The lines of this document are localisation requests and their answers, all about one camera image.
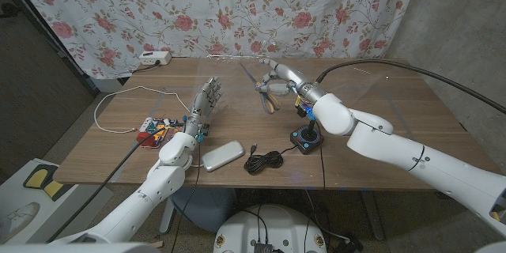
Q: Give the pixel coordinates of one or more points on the white sneaker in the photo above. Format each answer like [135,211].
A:
[20,221]

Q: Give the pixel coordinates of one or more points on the white table leg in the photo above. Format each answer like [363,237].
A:
[167,215]

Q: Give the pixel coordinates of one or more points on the black frame bar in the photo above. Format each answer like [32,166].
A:
[59,49]

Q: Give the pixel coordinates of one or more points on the white floor platform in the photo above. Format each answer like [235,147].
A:
[12,178]

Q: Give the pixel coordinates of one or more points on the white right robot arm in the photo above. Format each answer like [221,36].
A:
[415,154]

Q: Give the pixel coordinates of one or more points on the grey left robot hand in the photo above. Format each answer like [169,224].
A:
[203,104]

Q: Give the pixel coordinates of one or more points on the grey table leg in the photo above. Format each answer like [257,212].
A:
[371,213]

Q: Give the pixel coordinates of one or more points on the transparent cling film sheet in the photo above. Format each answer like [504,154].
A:
[237,87]

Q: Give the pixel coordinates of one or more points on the black joystick controller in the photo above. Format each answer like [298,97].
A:
[306,138]

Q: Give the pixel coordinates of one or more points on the yellow black foot pedal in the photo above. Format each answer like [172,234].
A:
[53,189]
[39,176]

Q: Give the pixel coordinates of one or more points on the colourful electronic circuit kit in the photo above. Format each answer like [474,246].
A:
[156,134]

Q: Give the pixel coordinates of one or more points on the white power strip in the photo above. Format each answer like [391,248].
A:
[155,58]

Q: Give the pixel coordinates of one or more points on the black floor adapter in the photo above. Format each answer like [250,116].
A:
[350,245]

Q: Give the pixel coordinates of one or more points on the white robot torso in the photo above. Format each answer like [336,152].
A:
[273,225]

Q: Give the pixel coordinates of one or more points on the grey finned box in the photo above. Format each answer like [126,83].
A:
[263,247]

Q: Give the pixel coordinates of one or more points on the floral backdrop cloth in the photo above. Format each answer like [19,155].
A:
[237,8]

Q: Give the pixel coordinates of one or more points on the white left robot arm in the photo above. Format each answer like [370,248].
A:
[150,193]

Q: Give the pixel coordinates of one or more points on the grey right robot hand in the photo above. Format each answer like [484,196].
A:
[292,77]

